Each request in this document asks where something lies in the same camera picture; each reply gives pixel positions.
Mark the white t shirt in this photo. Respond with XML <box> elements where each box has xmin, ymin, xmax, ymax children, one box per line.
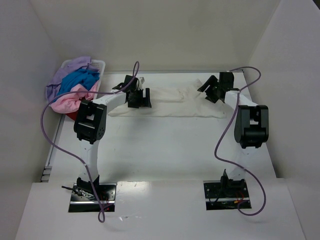
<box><xmin>108</xmin><ymin>79</ymin><xmax>226</xmax><ymax>119</ymax></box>

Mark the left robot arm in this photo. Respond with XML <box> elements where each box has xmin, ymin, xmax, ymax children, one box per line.
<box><xmin>73</xmin><ymin>75</ymin><xmax>152</xmax><ymax>196</ymax></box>

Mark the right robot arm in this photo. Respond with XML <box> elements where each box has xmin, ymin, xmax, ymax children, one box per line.
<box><xmin>197</xmin><ymin>72</ymin><xmax>269</xmax><ymax>198</ymax></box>

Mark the white plastic laundry basket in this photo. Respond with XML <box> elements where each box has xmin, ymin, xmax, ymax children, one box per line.
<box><xmin>48</xmin><ymin>59</ymin><xmax>105</xmax><ymax>103</ymax></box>

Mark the blue t shirt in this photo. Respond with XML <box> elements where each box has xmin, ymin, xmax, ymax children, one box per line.
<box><xmin>57</xmin><ymin>69</ymin><xmax>100</xmax><ymax>95</ymax></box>

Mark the dark red t shirt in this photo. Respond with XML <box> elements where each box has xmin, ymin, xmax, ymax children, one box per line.
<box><xmin>65</xmin><ymin>111</ymin><xmax>78</xmax><ymax>121</ymax></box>

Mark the pink t shirt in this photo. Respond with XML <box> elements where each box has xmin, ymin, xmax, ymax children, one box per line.
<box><xmin>50</xmin><ymin>80</ymin><xmax>100</xmax><ymax>114</ymax></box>

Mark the lavender t shirt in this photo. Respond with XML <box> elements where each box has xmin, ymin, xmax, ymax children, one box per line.
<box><xmin>45</xmin><ymin>56</ymin><xmax>100</xmax><ymax>102</ymax></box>

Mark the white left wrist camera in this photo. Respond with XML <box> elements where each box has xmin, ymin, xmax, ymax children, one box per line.
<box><xmin>136</xmin><ymin>77</ymin><xmax>145</xmax><ymax>89</ymax></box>

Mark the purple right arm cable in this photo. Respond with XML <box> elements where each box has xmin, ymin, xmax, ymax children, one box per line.
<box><xmin>214</xmin><ymin>66</ymin><xmax>267</xmax><ymax>216</ymax></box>

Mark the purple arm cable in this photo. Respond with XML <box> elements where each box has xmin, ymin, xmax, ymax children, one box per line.
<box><xmin>40</xmin><ymin>61</ymin><xmax>140</xmax><ymax>223</ymax></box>
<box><xmin>214</xmin><ymin>66</ymin><xmax>267</xmax><ymax>216</ymax></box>

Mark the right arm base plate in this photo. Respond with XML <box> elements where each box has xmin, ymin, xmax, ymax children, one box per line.
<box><xmin>203</xmin><ymin>181</ymin><xmax>252</xmax><ymax>211</ymax></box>

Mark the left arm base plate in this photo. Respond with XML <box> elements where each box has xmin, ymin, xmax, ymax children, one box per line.
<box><xmin>62</xmin><ymin>183</ymin><xmax>117</xmax><ymax>213</ymax></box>

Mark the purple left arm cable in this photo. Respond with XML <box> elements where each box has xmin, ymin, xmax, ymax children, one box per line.
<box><xmin>40</xmin><ymin>61</ymin><xmax>140</xmax><ymax>223</ymax></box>

